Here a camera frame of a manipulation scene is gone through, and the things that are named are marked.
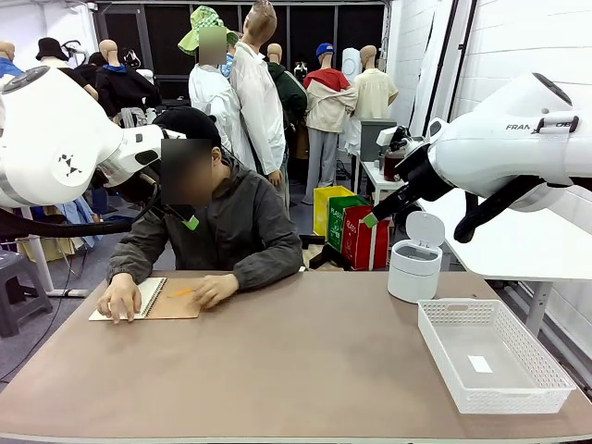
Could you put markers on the yellow recycling bag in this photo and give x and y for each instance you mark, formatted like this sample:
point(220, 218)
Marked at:
point(321, 208)

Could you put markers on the white oval appliance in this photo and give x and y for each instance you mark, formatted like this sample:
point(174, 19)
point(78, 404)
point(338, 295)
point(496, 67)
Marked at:
point(351, 65)

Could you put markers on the red recycling bag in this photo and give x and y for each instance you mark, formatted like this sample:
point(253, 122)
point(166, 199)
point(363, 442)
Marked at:
point(365, 250)

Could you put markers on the large white table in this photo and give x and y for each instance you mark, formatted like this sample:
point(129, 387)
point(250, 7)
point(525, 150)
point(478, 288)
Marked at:
point(509, 250)

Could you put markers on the mannequin in cream shirt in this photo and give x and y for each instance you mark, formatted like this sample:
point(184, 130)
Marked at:
point(374, 97)

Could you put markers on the mannequin green checkered hat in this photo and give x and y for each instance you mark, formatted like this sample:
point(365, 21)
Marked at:
point(213, 97)

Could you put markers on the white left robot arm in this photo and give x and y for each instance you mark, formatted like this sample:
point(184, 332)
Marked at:
point(46, 139)

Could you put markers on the yellow pencil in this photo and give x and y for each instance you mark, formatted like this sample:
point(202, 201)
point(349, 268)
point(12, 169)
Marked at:
point(181, 292)

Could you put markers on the spiral notebook brown cover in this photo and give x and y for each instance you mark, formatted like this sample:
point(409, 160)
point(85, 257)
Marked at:
point(178, 307)

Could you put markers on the mannequin in blue shirt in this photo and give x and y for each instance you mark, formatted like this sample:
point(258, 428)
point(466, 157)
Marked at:
point(7, 67)

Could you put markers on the person's left forearm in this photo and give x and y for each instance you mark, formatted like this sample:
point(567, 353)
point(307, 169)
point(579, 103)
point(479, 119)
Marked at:
point(268, 270)

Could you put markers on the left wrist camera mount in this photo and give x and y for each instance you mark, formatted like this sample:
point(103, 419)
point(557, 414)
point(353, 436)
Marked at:
point(173, 134)

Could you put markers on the small white side table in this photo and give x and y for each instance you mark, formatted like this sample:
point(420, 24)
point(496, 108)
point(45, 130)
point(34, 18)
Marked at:
point(372, 173)

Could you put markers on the person's head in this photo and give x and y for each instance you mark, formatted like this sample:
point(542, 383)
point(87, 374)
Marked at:
point(185, 171)

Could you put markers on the mannequin black bucket hat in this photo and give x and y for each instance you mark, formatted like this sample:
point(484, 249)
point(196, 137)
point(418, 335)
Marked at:
point(52, 48)

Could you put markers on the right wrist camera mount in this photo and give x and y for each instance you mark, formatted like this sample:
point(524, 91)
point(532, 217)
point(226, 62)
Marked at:
point(386, 136)

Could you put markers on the seated person in grey jacket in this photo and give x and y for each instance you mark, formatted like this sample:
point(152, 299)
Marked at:
point(240, 217)

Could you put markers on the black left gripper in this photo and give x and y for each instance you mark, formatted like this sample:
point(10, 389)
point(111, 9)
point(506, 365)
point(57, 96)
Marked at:
point(145, 185)

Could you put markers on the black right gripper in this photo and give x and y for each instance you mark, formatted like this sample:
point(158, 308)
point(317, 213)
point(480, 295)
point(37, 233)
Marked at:
point(423, 178)

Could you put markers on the green recycling bag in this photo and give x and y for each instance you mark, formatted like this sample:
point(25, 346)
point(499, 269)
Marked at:
point(337, 222)

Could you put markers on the black cross-shaped stand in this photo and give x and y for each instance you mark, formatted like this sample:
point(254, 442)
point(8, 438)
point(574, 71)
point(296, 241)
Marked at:
point(330, 254)

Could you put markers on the person's right forearm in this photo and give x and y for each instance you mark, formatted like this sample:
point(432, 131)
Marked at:
point(125, 263)

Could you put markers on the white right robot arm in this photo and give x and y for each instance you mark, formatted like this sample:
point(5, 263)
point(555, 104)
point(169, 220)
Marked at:
point(509, 148)

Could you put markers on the white lidded trash bin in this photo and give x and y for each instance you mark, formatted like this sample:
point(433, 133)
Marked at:
point(411, 277)

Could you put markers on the grey plastic stool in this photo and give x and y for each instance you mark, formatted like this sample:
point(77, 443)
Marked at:
point(18, 277)

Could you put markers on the white perforated plastic basket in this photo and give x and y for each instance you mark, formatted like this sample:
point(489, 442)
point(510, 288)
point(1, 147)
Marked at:
point(504, 402)

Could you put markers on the grey cabinet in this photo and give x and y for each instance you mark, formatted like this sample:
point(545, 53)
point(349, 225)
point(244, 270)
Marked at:
point(370, 139)

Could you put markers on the white desk frame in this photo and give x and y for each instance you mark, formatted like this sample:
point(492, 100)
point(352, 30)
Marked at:
point(39, 259)

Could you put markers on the black cap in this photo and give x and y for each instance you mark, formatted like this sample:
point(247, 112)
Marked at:
point(189, 122)

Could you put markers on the blue cloth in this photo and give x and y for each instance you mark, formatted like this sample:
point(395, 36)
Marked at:
point(83, 217)

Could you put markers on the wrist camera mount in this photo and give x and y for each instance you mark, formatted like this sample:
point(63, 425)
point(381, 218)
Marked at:
point(173, 134)
point(386, 136)

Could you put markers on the jar with dark liquid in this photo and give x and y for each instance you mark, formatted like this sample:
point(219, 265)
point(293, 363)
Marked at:
point(393, 168)

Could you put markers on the white label sticker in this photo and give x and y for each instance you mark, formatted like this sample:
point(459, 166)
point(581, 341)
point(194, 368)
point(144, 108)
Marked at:
point(479, 364)

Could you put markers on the mannequin dark green jacket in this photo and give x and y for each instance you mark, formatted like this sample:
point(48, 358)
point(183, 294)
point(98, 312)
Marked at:
point(291, 92)

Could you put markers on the beige cloth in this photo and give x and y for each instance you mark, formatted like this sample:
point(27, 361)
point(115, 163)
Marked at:
point(51, 250)

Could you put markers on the mannequin in black sweater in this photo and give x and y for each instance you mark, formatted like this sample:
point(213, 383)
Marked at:
point(125, 88)

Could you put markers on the person's right hand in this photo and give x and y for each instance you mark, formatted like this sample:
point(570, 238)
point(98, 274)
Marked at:
point(120, 298)

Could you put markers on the tall mannequin white coat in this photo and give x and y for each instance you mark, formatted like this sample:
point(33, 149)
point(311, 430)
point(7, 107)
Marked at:
point(256, 102)

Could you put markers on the mannequin blue cap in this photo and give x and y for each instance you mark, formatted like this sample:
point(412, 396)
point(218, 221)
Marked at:
point(328, 106)

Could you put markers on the person's left hand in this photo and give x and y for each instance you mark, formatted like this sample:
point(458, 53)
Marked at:
point(217, 289)

